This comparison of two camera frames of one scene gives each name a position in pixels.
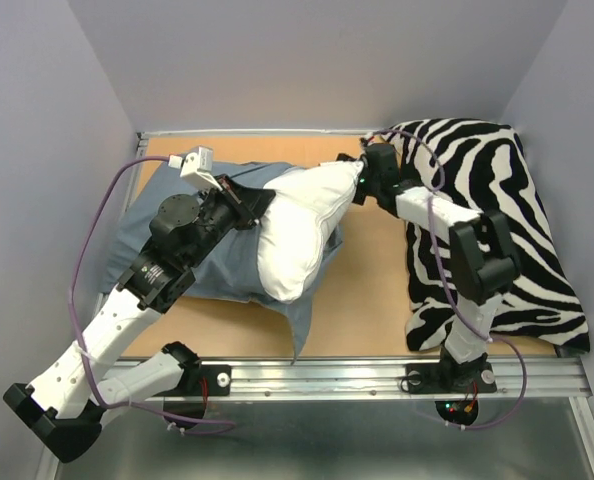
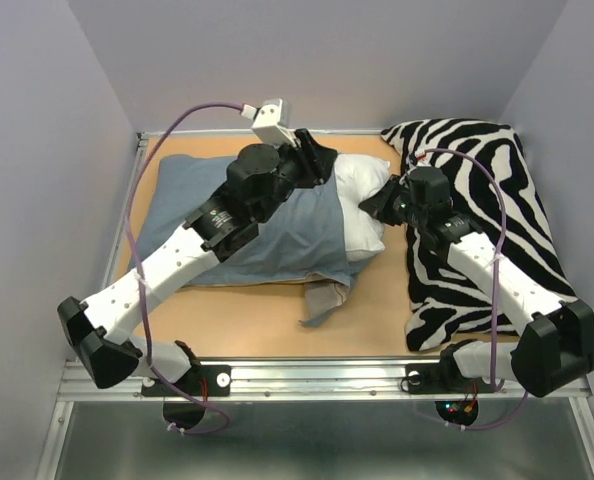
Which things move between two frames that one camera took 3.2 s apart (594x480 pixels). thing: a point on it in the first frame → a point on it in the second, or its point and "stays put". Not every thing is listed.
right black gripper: x=358 y=198 → x=379 y=203
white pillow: x=299 y=224 → x=363 y=232
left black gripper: x=248 y=204 → x=313 y=158
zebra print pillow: x=484 y=167 stays put
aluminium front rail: x=385 y=380 stays put
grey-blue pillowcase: x=231 y=271 → x=300 y=240
